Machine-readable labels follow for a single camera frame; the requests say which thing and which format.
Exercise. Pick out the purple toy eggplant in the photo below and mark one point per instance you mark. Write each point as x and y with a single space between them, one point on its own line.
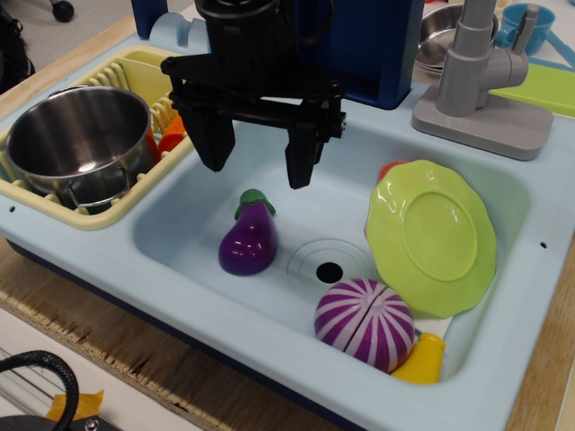
251 245

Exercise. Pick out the blue plastic utensil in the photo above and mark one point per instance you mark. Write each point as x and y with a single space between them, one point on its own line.
555 53

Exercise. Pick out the stainless steel pot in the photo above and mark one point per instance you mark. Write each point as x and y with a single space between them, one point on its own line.
85 144

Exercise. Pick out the blue plastic cup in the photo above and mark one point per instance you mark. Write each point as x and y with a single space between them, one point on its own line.
516 19

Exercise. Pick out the light blue toy sink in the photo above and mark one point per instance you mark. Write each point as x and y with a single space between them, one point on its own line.
503 357

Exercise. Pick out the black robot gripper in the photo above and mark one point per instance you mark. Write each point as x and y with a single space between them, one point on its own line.
253 74

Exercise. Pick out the purple striped toy onion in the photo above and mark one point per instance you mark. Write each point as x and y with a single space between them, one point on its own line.
367 320

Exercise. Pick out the black chair caster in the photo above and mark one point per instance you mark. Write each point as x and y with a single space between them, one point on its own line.
62 10

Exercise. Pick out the yellow toy bottle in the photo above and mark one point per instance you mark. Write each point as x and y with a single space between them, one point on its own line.
424 363

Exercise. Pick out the grey toy faucet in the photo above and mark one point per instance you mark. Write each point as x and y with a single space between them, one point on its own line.
461 107

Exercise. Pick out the green plastic cutting board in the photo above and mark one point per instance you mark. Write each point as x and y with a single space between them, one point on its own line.
548 87

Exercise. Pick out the orange plastic cup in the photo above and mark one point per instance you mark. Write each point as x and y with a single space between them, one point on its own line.
171 137

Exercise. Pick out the dark blue plastic backboard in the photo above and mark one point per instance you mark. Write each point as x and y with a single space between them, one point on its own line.
369 45

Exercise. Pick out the stainless steel bowl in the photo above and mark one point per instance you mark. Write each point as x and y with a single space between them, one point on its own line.
437 33

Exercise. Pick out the orange plastic plate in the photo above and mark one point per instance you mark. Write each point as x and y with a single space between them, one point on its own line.
385 169

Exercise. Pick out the green plastic plate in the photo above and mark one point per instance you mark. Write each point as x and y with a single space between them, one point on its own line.
431 238

